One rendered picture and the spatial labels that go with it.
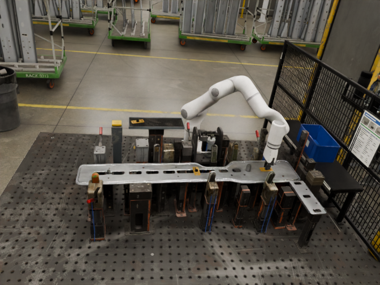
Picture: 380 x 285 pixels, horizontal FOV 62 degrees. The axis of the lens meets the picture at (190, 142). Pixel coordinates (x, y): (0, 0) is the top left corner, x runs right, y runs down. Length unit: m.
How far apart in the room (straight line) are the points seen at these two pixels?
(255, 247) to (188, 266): 0.44
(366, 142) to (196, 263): 1.25
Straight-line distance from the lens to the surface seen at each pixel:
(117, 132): 2.12
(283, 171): 2.16
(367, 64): 3.92
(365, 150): 2.21
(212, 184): 1.82
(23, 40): 5.90
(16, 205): 2.28
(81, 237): 1.99
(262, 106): 1.95
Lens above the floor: 2.17
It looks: 31 degrees down
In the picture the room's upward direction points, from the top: 7 degrees clockwise
